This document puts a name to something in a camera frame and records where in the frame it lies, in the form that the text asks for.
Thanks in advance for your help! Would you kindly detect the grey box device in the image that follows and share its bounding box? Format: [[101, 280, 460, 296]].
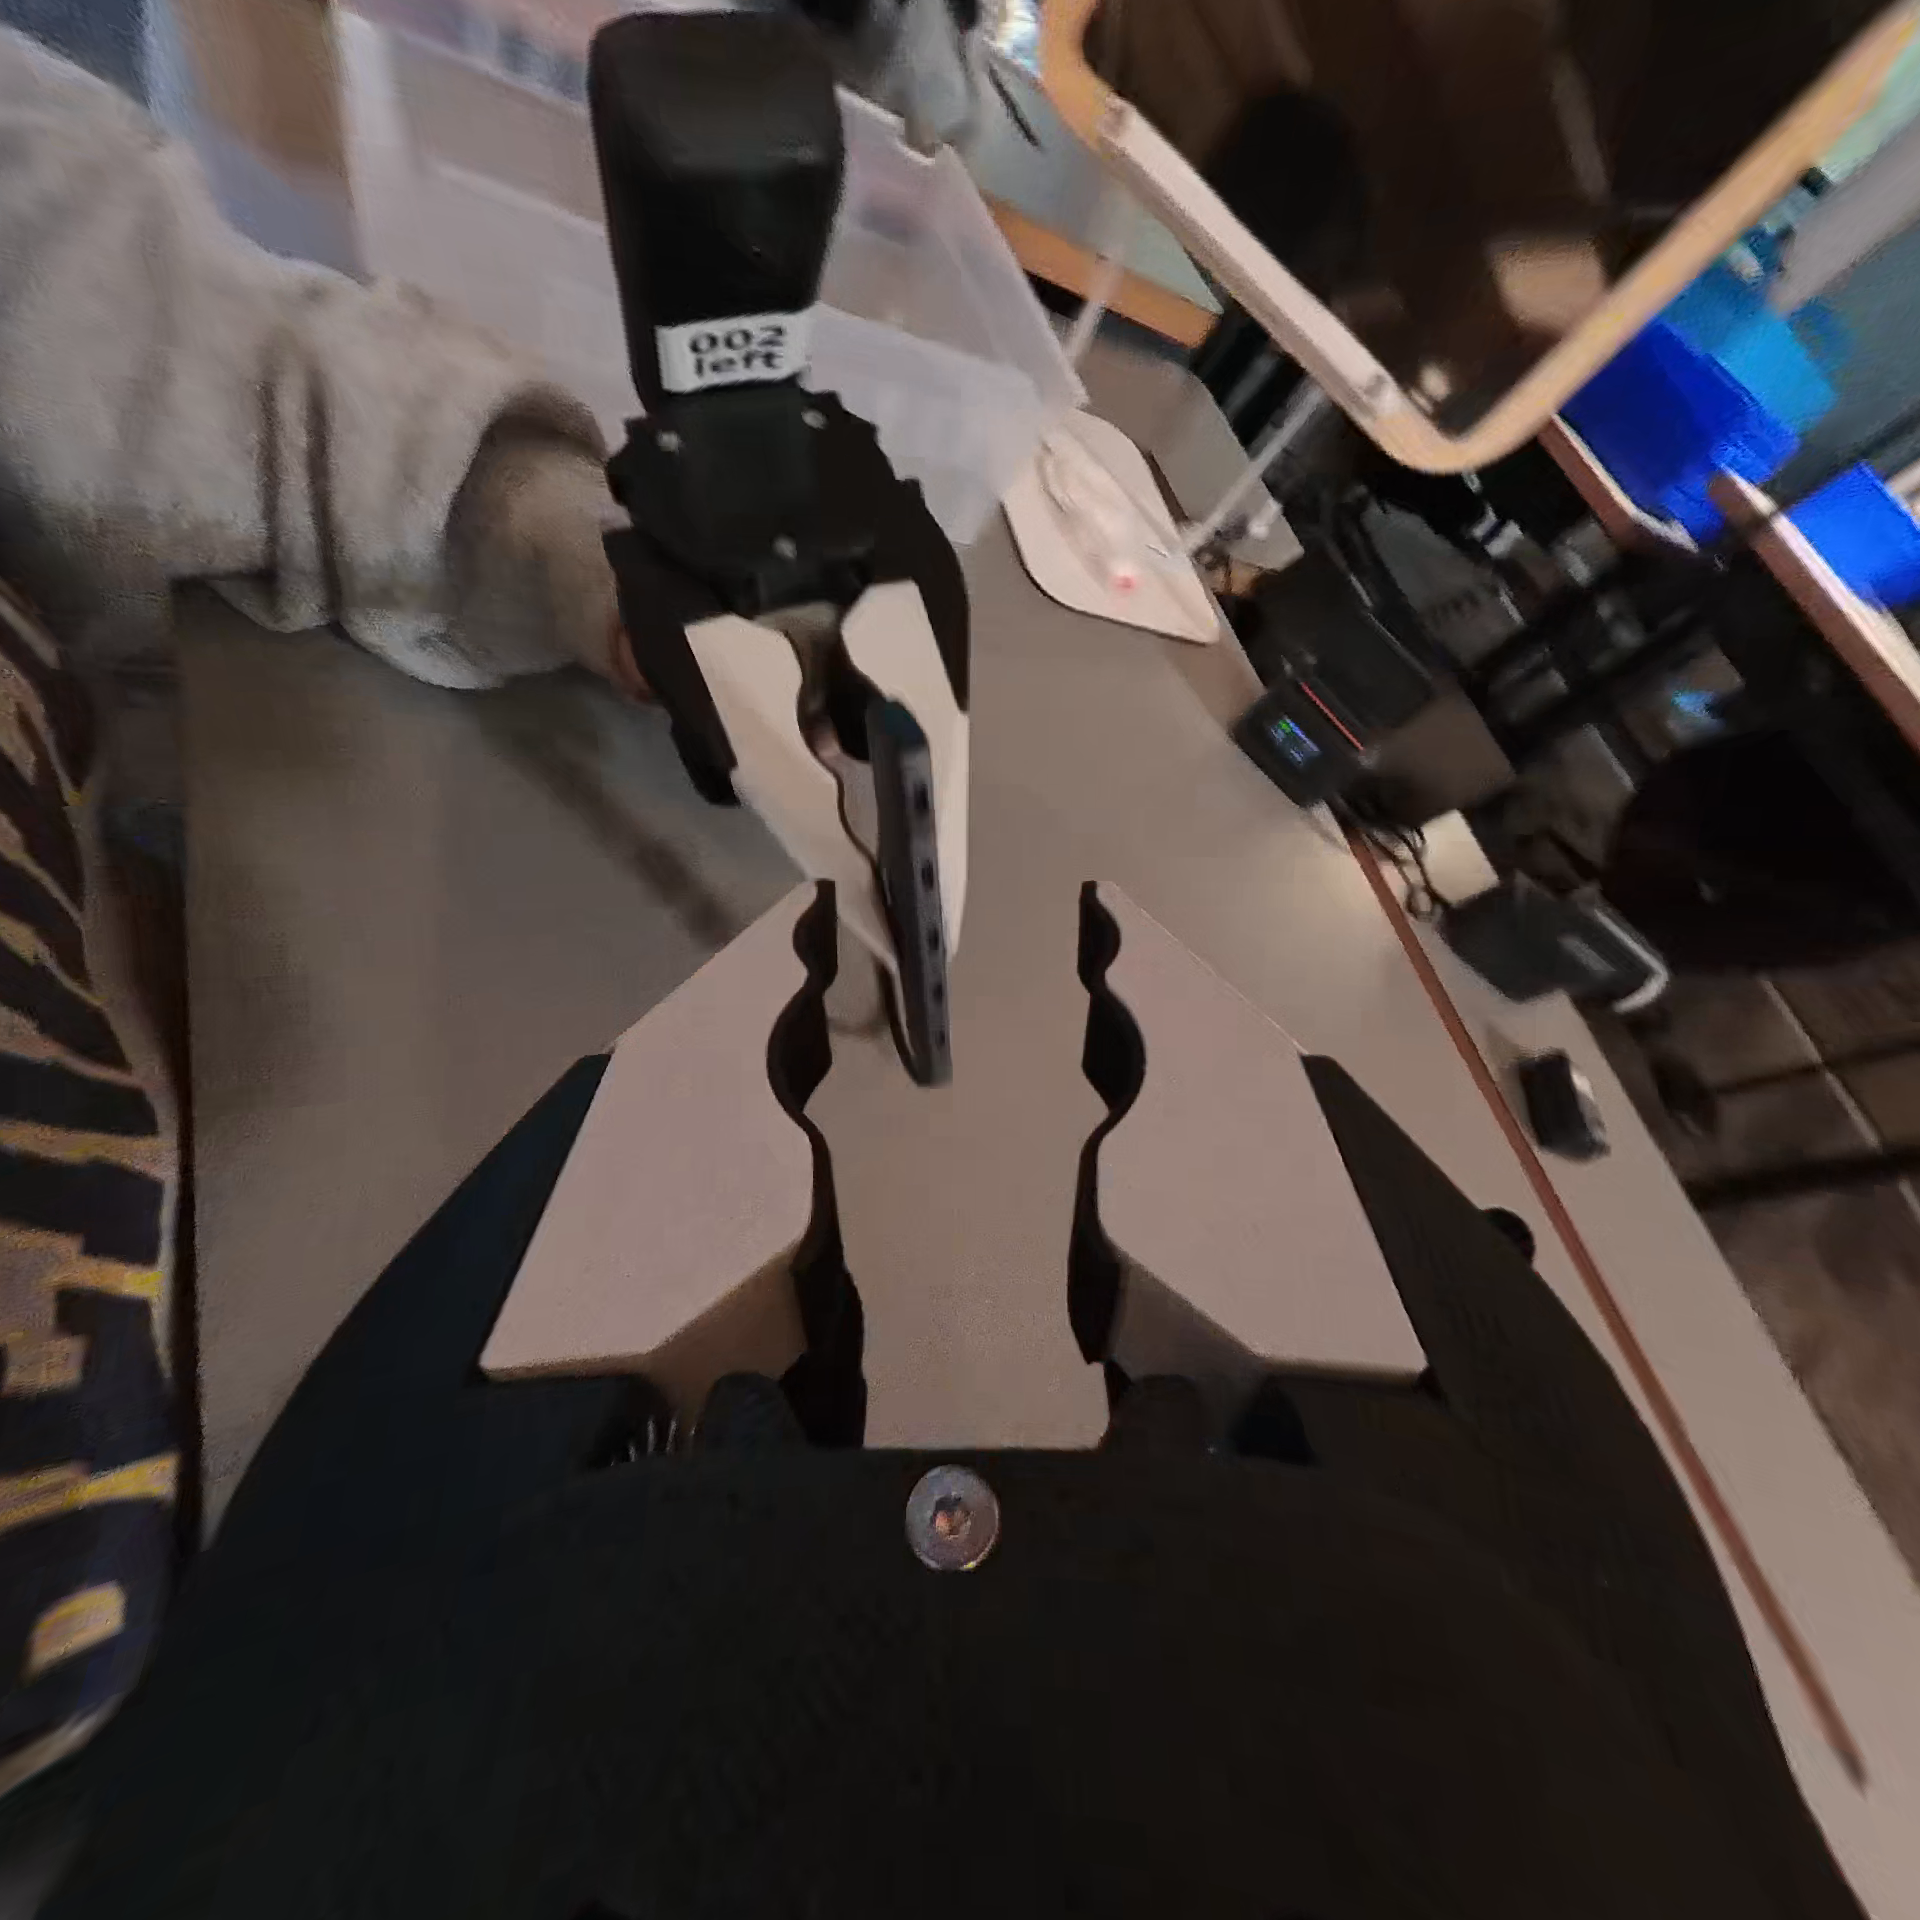
[[1441, 876, 1670, 1010]]

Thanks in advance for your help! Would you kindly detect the person's left forearm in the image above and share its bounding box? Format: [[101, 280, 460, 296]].
[[0, 30, 639, 694]]

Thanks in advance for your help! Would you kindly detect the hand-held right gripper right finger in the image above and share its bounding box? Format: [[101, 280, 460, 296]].
[[1072, 881, 1427, 1415]]

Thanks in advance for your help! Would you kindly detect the black device with small screen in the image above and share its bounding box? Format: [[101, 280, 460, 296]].
[[1231, 645, 1443, 804]]

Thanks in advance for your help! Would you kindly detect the small black block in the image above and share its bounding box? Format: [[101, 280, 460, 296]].
[[1515, 1050, 1610, 1156]]

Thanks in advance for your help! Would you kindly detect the brown table edge strip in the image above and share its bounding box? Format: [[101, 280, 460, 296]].
[[1346, 832, 1869, 1787]]

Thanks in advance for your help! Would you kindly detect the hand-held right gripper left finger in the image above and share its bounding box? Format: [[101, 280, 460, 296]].
[[480, 881, 870, 1445]]

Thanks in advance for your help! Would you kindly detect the white flat pad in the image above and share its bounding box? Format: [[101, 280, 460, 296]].
[[996, 407, 1224, 647]]

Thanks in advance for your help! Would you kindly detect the dark patterned cloth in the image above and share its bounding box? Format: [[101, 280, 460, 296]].
[[0, 576, 189, 1787]]

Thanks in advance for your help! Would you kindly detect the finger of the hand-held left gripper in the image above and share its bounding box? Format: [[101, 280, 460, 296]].
[[840, 581, 972, 939], [683, 611, 903, 962]]

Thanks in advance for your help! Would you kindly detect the blue plastic bin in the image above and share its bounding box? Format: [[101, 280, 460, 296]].
[[1785, 462, 1920, 608], [1561, 322, 1802, 541]]

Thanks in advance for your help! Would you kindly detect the grey usb hub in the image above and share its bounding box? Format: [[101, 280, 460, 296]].
[[862, 696, 963, 1089]]

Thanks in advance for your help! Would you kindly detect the dark panel with plywood edge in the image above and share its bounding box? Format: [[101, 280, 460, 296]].
[[1039, 0, 1920, 479]]

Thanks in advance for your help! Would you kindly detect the clear plastic container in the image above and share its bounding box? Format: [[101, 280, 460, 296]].
[[346, 16, 1090, 541]]

